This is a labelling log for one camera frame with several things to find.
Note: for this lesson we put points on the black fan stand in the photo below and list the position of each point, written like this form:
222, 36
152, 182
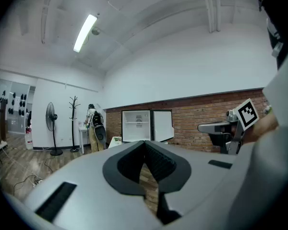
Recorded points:
50, 116

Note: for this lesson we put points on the small green potted plant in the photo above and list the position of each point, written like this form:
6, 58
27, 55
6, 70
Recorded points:
117, 139

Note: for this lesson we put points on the group of black hanging headsets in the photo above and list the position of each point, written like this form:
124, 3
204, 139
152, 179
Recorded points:
21, 103

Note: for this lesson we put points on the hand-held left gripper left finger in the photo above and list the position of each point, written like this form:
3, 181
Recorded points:
86, 188

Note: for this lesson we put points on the white table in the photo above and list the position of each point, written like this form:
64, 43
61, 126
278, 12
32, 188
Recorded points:
82, 129

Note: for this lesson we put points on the long ceiling light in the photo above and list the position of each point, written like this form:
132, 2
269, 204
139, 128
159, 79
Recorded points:
85, 32

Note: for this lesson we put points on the white canister with red label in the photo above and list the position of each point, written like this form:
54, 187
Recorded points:
28, 138

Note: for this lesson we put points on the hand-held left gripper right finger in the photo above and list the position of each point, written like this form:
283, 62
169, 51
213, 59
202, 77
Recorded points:
196, 188

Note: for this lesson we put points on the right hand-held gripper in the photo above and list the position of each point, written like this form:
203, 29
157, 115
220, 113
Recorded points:
248, 115

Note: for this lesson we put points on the person's right forearm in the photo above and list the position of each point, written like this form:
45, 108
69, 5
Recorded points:
261, 129

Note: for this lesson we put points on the black mini fridge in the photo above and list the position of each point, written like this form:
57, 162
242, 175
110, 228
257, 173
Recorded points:
136, 133

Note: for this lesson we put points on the white low platform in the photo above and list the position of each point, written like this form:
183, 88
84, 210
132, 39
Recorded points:
113, 143

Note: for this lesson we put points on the black coat rack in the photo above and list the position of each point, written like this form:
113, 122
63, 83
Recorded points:
73, 123

